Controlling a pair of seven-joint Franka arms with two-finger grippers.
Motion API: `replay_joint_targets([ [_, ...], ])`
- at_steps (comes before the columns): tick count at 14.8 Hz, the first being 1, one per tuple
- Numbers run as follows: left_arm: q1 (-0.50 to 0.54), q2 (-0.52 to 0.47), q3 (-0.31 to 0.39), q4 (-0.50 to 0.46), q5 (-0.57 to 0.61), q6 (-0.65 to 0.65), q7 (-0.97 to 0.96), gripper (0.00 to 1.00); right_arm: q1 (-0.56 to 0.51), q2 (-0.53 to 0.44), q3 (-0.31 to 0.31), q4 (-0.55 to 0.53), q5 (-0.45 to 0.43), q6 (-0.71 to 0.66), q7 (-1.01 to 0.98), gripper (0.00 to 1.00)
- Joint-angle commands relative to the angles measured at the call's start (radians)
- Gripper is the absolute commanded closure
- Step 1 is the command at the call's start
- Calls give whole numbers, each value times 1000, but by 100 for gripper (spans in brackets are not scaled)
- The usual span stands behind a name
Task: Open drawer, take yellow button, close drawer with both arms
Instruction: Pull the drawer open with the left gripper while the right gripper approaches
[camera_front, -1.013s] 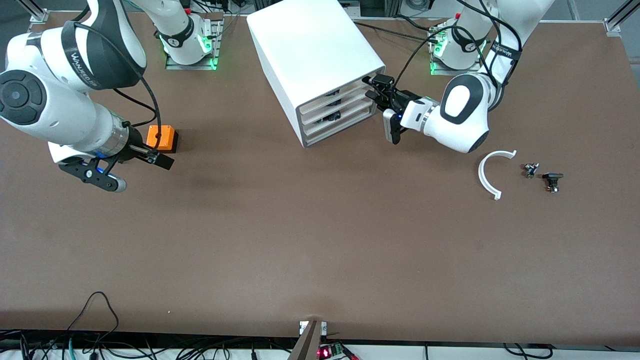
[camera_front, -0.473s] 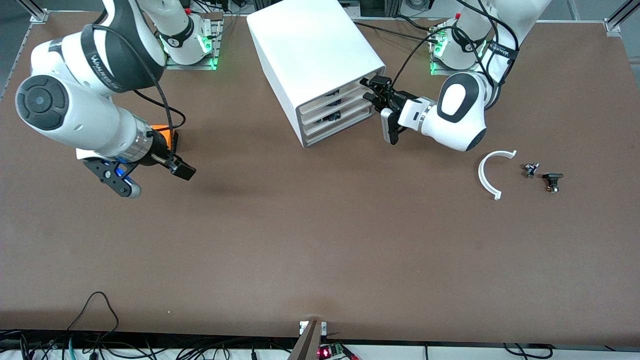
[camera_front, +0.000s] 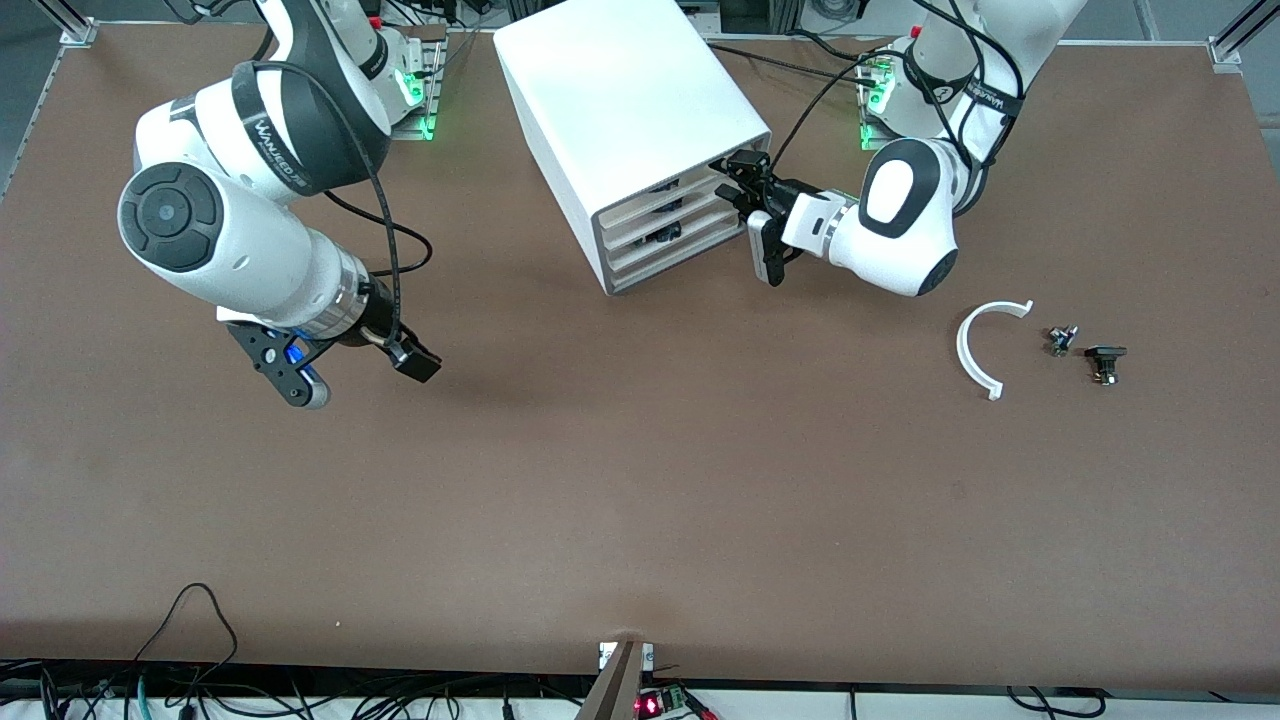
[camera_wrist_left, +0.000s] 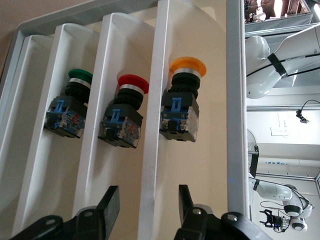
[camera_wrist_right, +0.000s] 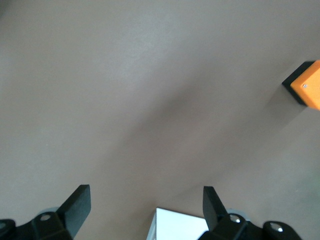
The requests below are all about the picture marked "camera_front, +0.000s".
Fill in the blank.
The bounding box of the white semicircular plastic bracket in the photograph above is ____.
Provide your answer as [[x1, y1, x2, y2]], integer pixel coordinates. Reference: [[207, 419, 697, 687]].
[[956, 299, 1035, 402]]

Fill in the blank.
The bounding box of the black cable lying on table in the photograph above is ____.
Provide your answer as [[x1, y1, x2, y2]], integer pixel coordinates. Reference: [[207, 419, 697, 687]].
[[700, 38, 863, 79]]

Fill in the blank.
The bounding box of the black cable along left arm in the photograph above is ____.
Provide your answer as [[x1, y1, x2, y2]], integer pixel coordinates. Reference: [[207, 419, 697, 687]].
[[768, 0, 1026, 176]]

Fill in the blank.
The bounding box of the black looped cable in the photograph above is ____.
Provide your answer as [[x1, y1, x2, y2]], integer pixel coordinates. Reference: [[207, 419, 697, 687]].
[[133, 582, 241, 691]]

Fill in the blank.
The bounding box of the tangled black cable bundle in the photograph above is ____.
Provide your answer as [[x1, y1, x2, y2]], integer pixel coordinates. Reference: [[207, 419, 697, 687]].
[[0, 658, 601, 720]]

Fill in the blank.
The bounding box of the black cable along right arm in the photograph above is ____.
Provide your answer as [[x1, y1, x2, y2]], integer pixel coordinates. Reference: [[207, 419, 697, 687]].
[[232, 58, 434, 349]]

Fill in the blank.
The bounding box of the circuit board with red light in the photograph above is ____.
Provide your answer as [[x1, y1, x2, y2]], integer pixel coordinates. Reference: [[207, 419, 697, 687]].
[[633, 685, 693, 719]]

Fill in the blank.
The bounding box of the black component with brass contacts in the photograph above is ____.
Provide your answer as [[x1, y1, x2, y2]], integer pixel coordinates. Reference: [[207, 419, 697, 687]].
[[1084, 344, 1129, 388]]

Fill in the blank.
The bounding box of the white three-drawer cabinet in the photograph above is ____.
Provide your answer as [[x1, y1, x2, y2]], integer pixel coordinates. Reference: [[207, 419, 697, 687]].
[[493, 0, 773, 296]]

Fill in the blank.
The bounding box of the white plastic drawer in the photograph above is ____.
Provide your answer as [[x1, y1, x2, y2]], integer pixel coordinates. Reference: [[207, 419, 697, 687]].
[[608, 215, 753, 295], [598, 150, 746, 244], [603, 185, 751, 271]]

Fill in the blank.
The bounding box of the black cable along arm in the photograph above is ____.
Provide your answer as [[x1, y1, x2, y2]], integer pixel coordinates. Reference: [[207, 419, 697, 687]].
[[232, 58, 434, 349], [768, 0, 1026, 176]]

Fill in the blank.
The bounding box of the brown wooden post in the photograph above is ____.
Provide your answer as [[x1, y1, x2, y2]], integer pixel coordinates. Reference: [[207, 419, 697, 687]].
[[575, 640, 646, 720]]

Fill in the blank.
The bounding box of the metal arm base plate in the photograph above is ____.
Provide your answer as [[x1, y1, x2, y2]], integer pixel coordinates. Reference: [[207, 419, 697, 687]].
[[385, 25, 448, 143], [857, 45, 966, 153]]

